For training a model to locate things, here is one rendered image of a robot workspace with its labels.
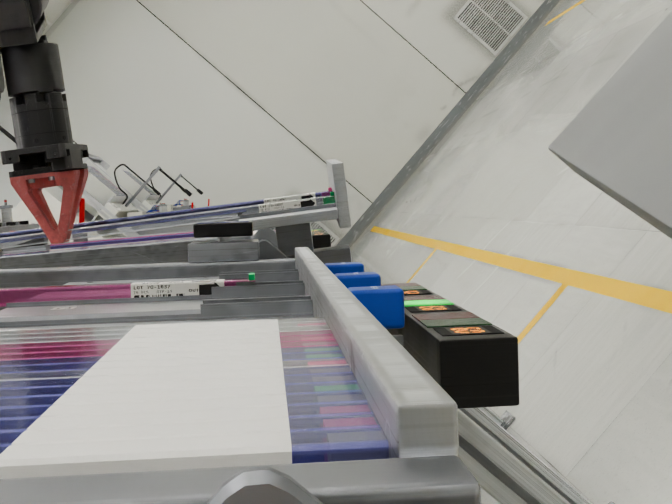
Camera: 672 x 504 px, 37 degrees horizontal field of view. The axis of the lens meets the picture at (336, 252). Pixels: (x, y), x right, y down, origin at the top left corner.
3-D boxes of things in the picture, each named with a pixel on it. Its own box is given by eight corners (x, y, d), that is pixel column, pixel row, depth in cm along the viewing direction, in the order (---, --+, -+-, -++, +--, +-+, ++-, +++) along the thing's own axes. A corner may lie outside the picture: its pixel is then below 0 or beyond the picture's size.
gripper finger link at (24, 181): (19, 249, 101) (4, 157, 101) (39, 244, 109) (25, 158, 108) (85, 240, 101) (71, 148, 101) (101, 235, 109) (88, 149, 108)
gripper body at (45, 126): (1, 170, 99) (-11, 95, 98) (31, 169, 109) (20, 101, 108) (66, 161, 99) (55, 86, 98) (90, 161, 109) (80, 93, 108)
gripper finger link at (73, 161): (16, 250, 100) (1, 157, 100) (36, 244, 108) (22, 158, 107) (83, 241, 100) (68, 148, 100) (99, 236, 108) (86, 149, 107)
